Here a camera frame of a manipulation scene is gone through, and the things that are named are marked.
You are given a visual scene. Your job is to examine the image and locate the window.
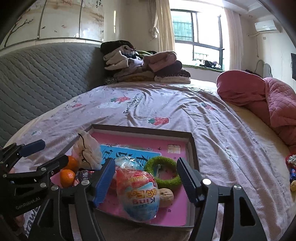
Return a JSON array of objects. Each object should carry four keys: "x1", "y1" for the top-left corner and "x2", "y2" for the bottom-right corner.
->
[{"x1": 170, "y1": 9, "x2": 225, "y2": 70}]

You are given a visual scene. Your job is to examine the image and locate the green fuzzy ring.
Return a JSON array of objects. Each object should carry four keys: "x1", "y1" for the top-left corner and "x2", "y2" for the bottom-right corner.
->
[{"x1": 144, "y1": 156, "x2": 181, "y2": 189}]

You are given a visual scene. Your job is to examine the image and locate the red and white small toy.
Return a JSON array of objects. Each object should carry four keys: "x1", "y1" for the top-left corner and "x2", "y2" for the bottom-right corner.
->
[{"x1": 285, "y1": 154, "x2": 296, "y2": 168}]

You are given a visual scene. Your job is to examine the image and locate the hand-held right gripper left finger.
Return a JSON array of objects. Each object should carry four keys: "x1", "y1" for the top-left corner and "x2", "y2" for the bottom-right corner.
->
[{"x1": 28, "y1": 158, "x2": 116, "y2": 241}]

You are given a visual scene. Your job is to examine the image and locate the white chair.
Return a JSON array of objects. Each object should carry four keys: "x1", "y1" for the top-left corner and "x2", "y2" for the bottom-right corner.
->
[{"x1": 255, "y1": 59, "x2": 273, "y2": 78}]

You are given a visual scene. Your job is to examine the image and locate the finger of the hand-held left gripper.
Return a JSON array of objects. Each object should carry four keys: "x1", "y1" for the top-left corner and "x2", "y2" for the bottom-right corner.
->
[
  {"x1": 5, "y1": 155, "x2": 69, "y2": 184},
  {"x1": 0, "y1": 139, "x2": 46, "y2": 168}
]

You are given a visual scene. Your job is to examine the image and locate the plastic-wrapped toy egg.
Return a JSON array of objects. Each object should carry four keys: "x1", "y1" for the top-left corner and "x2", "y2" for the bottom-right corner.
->
[
  {"x1": 116, "y1": 168, "x2": 160, "y2": 223},
  {"x1": 114, "y1": 156, "x2": 146, "y2": 172}
]

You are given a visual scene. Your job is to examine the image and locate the painted wall panel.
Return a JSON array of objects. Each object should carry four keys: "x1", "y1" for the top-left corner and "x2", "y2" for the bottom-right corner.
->
[{"x1": 0, "y1": 0, "x2": 104, "y2": 50}]

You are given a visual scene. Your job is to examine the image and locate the dark clothes on windowsill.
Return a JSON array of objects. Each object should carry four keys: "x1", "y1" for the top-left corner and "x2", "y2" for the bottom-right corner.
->
[{"x1": 203, "y1": 60, "x2": 223, "y2": 70}]

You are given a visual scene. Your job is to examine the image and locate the pink and blue book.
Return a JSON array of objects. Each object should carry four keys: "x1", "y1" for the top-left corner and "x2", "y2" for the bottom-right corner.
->
[{"x1": 51, "y1": 132, "x2": 191, "y2": 226}]

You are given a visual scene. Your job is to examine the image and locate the white air conditioner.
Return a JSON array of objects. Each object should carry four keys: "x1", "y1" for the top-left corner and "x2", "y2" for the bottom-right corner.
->
[{"x1": 254, "y1": 20, "x2": 277, "y2": 32}]

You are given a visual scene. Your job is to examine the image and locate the cream sheer scrunchie black trim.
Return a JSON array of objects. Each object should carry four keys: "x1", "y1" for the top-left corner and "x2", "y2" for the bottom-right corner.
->
[{"x1": 72, "y1": 130, "x2": 103, "y2": 169}]

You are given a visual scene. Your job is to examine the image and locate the small figure toy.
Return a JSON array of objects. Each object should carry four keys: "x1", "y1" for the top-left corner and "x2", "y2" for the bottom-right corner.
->
[{"x1": 289, "y1": 168, "x2": 296, "y2": 192}]

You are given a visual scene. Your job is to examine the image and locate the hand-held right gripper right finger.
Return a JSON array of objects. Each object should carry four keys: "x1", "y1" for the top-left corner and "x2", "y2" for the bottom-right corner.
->
[{"x1": 176, "y1": 157, "x2": 269, "y2": 241}]

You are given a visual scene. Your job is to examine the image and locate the grey shallow cardboard box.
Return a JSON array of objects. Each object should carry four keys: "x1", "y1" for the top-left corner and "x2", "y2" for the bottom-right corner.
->
[{"x1": 50, "y1": 124, "x2": 200, "y2": 230}]

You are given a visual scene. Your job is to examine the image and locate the mandarin orange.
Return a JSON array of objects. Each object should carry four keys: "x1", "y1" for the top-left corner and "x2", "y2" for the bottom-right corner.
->
[
  {"x1": 60, "y1": 169, "x2": 76, "y2": 188},
  {"x1": 63, "y1": 156, "x2": 80, "y2": 173}
]

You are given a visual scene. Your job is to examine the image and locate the cream curtain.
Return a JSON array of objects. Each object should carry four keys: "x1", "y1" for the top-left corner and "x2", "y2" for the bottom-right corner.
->
[
  {"x1": 150, "y1": 0, "x2": 176, "y2": 52},
  {"x1": 223, "y1": 8, "x2": 243, "y2": 71}
]

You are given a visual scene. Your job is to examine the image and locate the grey quilted headboard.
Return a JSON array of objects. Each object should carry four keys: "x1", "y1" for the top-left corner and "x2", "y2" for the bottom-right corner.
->
[{"x1": 0, "y1": 42, "x2": 109, "y2": 147}]

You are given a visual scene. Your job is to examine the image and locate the pink quilted blanket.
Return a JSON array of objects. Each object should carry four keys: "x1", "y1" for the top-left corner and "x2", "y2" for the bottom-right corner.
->
[{"x1": 216, "y1": 71, "x2": 296, "y2": 146}]

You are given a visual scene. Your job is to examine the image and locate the black television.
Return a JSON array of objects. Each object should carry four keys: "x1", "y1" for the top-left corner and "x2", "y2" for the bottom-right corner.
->
[{"x1": 290, "y1": 53, "x2": 296, "y2": 81}]

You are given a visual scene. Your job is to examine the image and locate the pile of folded clothes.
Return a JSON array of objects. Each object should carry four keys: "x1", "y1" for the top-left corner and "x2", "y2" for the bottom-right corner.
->
[{"x1": 100, "y1": 40, "x2": 192, "y2": 85}]

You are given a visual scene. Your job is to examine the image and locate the walnut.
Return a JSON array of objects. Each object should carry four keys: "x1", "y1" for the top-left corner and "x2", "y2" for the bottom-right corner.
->
[{"x1": 158, "y1": 188, "x2": 174, "y2": 208}]

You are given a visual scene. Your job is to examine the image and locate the strawberry print bed sheet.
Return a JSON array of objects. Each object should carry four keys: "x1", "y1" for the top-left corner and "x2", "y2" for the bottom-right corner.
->
[{"x1": 0, "y1": 82, "x2": 296, "y2": 241}]

